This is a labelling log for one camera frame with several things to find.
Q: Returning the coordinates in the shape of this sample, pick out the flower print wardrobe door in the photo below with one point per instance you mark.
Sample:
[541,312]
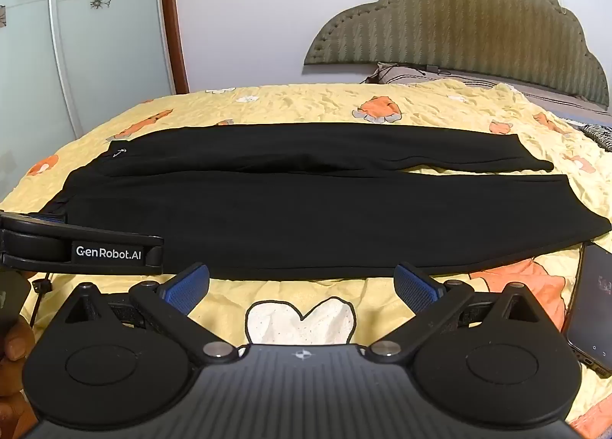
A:
[71,47]

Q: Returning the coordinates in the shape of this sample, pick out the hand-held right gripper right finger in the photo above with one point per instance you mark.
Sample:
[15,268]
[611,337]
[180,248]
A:
[415,290]

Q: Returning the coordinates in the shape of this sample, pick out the black pants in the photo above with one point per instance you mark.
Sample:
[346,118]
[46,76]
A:
[306,224]

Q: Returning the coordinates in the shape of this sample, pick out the brown wooden wardrobe frame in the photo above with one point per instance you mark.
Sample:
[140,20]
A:
[171,13]

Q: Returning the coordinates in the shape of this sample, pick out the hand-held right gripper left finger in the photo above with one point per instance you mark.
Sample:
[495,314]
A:
[187,290]

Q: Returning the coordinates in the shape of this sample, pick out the yellow printed blanket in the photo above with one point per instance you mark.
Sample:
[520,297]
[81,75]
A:
[306,102]

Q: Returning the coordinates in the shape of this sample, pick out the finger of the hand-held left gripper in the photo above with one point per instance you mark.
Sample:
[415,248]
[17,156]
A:
[52,218]

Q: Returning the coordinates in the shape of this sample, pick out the black smartphone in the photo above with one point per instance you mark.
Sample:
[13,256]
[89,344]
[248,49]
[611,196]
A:
[593,305]

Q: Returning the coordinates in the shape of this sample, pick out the person's left hand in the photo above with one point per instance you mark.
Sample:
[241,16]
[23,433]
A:
[16,346]

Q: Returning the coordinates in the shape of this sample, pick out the olive padded headboard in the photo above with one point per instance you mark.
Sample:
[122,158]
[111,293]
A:
[444,18]

